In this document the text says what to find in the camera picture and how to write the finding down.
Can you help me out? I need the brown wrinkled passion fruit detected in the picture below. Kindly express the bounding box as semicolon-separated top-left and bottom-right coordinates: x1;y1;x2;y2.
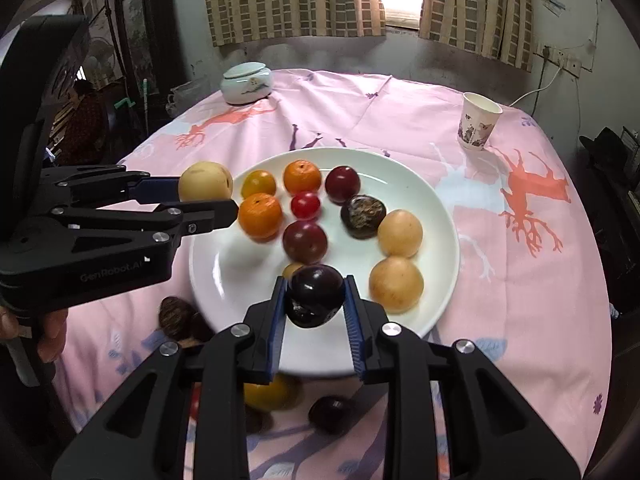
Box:
158;296;193;333
340;195;387;240

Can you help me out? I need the pink printed tablecloth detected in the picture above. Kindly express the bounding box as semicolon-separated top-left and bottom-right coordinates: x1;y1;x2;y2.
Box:
52;67;621;480

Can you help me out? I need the black hat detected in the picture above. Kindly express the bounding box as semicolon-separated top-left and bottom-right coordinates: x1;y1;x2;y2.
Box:
580;127;628;171

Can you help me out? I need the white wall socket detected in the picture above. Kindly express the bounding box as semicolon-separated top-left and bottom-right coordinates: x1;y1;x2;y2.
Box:
537;45;583;78

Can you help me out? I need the red cherry tomato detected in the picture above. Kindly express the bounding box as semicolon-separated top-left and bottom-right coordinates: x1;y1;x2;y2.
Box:
290;191;322;221

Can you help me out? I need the person's left hand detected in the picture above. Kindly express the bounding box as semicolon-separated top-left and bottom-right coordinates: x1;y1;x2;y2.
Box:
0;305;69;365

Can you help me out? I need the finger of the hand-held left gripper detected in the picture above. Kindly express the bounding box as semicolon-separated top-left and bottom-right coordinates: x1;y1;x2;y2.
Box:
30;199;240;251
42;164;183;208

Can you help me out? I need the white oval plate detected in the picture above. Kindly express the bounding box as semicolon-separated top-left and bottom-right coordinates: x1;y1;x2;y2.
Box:
189;147;461;378

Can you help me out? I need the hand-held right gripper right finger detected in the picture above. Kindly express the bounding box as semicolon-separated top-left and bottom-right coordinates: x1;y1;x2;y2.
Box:
342;274;583;480

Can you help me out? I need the tan pear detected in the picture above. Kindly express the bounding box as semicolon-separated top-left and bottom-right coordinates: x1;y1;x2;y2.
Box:
369;255;425;315

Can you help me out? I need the orange mandarin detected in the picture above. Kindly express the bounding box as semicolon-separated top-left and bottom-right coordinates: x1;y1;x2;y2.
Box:
283;159;322;195
237;193;283;241

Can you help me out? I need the pale yellow apricot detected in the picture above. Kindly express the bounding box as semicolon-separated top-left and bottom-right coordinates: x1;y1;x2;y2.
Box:
377;210;424;259
178;161;234;202

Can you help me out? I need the yellow-orange plum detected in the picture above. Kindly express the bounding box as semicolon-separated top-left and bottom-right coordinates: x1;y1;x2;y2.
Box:
241;170;277;199
243;374;303;413

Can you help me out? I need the white electric fan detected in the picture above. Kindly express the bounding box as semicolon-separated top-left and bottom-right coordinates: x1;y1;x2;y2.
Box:
82;35;116;81

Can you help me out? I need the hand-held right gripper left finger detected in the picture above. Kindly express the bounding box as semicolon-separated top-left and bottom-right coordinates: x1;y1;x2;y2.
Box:
50;276;289;480

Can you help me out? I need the dark framed picture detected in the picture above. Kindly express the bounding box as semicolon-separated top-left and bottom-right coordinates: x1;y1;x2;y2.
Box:
114;0;173;96

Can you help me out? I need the white power cable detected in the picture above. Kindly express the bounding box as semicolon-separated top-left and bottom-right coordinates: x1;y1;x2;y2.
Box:
507;62;563;108

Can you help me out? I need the white ceramic lidded jar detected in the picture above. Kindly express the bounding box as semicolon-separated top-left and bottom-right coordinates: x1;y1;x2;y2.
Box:
221;61;274;106

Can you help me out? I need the printed paper cup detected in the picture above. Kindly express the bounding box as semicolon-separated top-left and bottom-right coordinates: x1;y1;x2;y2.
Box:
457;92;503;152

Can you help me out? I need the dark purple plum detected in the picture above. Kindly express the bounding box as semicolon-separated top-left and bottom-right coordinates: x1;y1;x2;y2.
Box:
325;165;362;204
285;264;347;330
308;395;357;434

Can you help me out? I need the large dark red plum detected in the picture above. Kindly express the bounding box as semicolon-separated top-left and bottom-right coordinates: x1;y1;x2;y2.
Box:
282;220;329;264

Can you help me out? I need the narrow checked beige curtain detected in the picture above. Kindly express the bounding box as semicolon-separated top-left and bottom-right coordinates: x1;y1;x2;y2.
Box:
418;0;535;72

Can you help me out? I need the wide checked beige curtain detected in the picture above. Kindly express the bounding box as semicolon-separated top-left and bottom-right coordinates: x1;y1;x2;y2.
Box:
200;0;387;47

